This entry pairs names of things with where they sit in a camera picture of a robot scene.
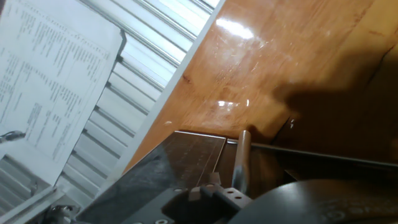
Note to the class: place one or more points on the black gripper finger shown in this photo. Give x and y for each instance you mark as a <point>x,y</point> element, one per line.
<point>202,202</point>

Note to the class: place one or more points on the silver microwave oven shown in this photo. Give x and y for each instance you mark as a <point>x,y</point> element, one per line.
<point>174,168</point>

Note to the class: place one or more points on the glossy wooden board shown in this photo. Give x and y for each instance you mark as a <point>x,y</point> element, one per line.
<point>248,62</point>

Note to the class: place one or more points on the printed white paper sheet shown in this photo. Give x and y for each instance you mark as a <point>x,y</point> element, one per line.
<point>46,77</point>

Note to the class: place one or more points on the silver metal clip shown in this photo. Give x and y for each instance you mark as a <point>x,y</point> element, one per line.
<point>12,136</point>

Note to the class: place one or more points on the metal bracket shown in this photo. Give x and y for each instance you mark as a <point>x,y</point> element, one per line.
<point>59,214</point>

